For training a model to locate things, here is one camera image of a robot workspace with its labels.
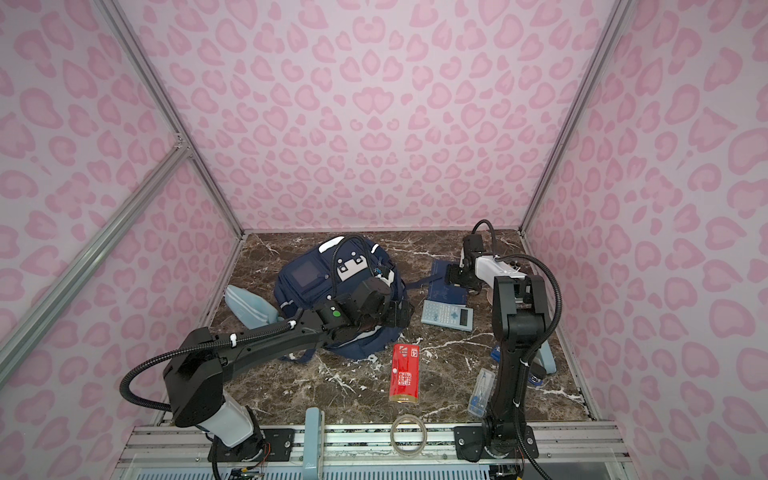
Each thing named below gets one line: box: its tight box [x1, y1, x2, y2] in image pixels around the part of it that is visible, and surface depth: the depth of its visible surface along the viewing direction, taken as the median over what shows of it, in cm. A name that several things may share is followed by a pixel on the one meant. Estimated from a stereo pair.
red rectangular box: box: [389, 343, 421, 403], surface depth 86 cm
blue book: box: [427, 259, 467, 305], surface depth 103 cm
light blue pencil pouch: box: [224, 285, 284, 330], surface depth 95 cm
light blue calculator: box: [421, 300, 474, 332], surface depth 97 cm
